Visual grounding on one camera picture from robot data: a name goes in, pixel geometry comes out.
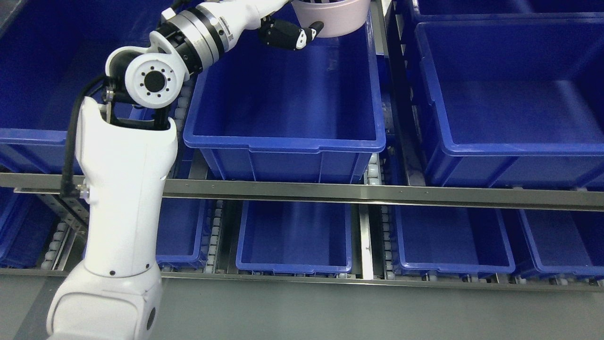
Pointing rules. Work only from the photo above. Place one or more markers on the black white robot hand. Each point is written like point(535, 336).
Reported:
point(278, 23)

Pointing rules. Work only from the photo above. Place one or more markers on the pink bowl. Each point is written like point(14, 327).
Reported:
point(340, 17)

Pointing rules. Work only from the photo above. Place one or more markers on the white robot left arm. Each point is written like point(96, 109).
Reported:
point(118, 156)

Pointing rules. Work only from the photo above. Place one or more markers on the blue bin upper middle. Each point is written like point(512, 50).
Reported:
point(267, 114)

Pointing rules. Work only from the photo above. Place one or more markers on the blue bin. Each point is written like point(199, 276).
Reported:
point(551, 243)
point(449, 241)
point(512, 103)
point(267, 114)
point(184, 233)
point(295, 238)
point(50, 51)

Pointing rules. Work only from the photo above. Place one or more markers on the blue bin lower middle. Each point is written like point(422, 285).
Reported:
point(295, 238)

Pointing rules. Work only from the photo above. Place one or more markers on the blue bin upper left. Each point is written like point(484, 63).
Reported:
point(50, 51)

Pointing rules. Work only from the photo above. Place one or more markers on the blue bin lower left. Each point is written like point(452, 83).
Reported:
point(184, 233)

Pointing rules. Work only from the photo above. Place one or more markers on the blue bin upper right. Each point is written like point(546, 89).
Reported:
point(512, 103)

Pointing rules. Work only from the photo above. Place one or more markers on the blue bin lower far right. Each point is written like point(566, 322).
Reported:
point(551, 243)

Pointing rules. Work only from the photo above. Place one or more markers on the metal shelf rail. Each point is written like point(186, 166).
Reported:
point(535, 199)

